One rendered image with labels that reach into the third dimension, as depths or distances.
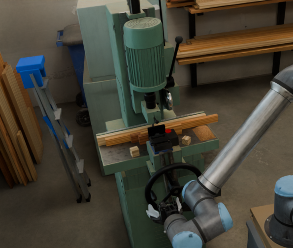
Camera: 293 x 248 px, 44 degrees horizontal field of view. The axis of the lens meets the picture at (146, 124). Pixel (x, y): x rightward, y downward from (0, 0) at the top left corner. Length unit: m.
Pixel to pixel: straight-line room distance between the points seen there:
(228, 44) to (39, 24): 1.97
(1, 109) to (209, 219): 2.08
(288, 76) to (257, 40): 2.67
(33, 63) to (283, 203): 1.66
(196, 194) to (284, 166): 1.93
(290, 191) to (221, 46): 2.45
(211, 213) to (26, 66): 1.58
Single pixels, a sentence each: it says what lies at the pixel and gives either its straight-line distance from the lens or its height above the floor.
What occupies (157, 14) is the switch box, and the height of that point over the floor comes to 1.45.
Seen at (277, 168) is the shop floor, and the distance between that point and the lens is 3.19.
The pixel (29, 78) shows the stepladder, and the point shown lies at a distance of 2.44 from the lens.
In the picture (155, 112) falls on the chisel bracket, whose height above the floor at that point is 1.06.
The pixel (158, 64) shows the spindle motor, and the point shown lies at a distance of 1.69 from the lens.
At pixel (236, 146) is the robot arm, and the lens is 1.32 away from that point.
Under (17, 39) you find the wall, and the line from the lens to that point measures 4.19.
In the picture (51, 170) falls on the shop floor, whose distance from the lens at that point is 3.38.
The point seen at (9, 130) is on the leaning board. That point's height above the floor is 0.53.
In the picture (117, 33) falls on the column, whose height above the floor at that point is 1.42.
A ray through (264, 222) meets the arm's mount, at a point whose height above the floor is 0.62.
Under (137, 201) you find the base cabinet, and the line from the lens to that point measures 1.98.
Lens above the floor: 1.99
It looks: 32 degrees down
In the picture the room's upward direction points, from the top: 7 degrees counter-clockwise
